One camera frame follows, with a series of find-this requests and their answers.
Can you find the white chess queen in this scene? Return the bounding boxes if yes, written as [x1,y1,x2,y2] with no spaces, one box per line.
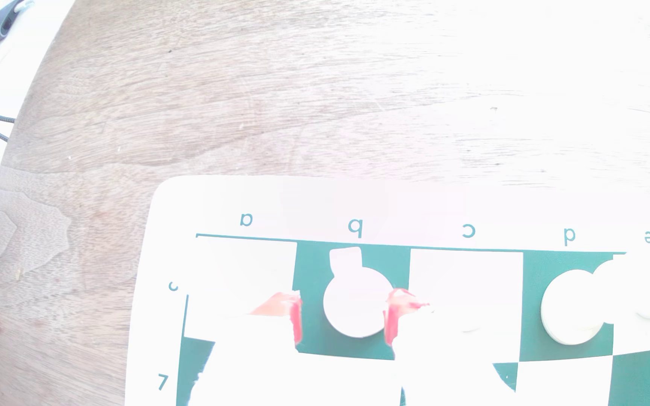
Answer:
[540,269,615,346]

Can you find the green white chess mat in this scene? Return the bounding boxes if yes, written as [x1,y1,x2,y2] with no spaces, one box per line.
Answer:
[125,175,650,406]

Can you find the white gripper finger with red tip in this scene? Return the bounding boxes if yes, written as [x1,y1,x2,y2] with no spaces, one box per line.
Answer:
[384,288,523,406]
[187,290,306,406]

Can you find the white chess knight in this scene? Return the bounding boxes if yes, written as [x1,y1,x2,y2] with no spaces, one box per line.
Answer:
[323,246,397,339]

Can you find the white chess king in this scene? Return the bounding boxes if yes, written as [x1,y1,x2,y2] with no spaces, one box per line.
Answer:
[592,253,650,323]

